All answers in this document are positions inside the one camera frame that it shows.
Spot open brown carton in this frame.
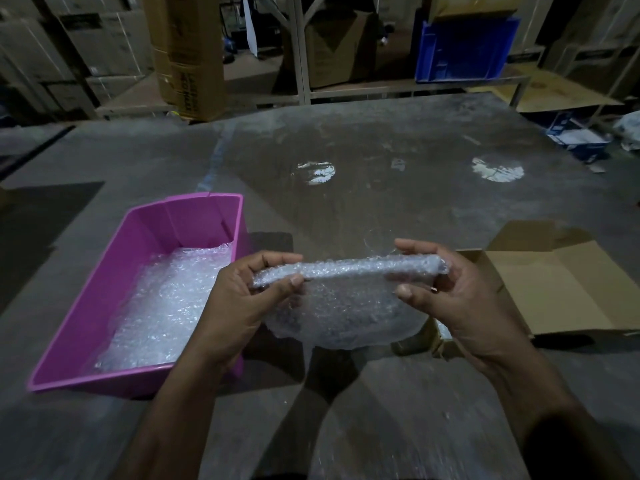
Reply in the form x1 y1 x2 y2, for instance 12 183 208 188
305 9 379 89

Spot pile of bubble wrap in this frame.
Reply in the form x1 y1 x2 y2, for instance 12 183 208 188
92 243 233 373

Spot person's left forearm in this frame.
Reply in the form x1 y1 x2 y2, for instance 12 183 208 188
112 347 236 480

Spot white plastic bag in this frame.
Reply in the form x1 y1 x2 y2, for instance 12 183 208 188
612 110 640 151

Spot grey metal storage rack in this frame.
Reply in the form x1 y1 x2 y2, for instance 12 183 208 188
95 0 533 121

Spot person's left hand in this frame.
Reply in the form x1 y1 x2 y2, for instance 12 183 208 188
192 250 306 381

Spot person's right forearm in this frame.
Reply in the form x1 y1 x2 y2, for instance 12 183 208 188
482 344 636 480

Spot blue plastic crate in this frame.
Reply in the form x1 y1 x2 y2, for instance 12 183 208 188
415 17 521 84

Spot dark blue product box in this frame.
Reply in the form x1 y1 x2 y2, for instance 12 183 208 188
543 110 576 133

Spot person's right hand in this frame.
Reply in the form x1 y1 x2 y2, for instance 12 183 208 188
393 238 533 375

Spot flat cardboard sheet with tape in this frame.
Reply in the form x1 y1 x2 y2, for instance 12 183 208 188
429 0 526 23

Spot tall narrow cardboard carton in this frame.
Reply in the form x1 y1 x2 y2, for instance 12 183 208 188
141 0 227 123

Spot small brown cardboard box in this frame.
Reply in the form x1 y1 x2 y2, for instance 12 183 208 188
392 219 640 361

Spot flattened printed cardboard sheet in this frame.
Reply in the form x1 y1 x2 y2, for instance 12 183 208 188
467 67 626 114

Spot white paper sheet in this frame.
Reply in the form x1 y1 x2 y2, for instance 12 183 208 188
242 0 259 58

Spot pink plastic bin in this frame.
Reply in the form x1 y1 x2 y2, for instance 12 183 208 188
27 192 249 399

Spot blue and white product box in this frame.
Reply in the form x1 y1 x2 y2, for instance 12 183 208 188
555 125 612 164

